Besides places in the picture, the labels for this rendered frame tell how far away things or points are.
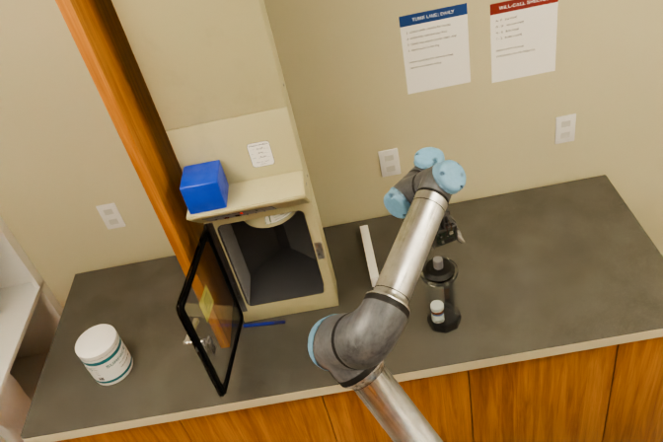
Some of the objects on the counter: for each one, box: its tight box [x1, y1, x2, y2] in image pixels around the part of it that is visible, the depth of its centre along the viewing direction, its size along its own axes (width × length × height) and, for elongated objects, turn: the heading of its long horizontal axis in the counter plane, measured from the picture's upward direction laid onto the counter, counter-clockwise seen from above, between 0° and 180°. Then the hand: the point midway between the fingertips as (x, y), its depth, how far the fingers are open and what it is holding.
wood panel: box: [29, 0, 204, 277], centre depth 179 cm, size 49×3×140 cm, turn 17°
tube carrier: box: [420, 257, 459, 326], centre depth 188 cm, size 11×11×21 cm
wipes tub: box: [75, 324, 133, 386], centre depth 200 cm, size 13×13×15 cm
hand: (436, 251), depth 177 cm, fingers open, 14 cm apart
